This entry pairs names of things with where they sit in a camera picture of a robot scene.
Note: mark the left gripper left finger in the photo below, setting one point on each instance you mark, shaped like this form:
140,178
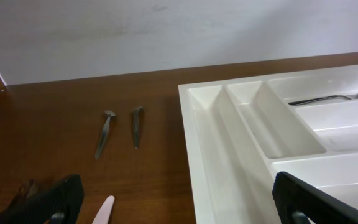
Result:
60,203

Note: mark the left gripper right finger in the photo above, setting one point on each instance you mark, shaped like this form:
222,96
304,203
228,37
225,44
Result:
299,202

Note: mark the white cutlery tray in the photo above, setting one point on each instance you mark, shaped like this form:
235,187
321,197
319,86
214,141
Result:
240,133

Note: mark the small metal spoon right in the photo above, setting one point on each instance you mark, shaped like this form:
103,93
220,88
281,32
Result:
136,126

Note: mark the pink plastic knife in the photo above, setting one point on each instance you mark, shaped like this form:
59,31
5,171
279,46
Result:
102,216

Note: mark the metal fork dark handle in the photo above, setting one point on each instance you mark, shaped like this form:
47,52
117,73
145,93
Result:
304,102

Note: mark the small metal spoon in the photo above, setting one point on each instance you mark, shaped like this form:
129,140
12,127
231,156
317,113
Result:
136,126
104,133

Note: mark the small metal spoon left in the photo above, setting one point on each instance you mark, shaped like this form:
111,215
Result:
104,133

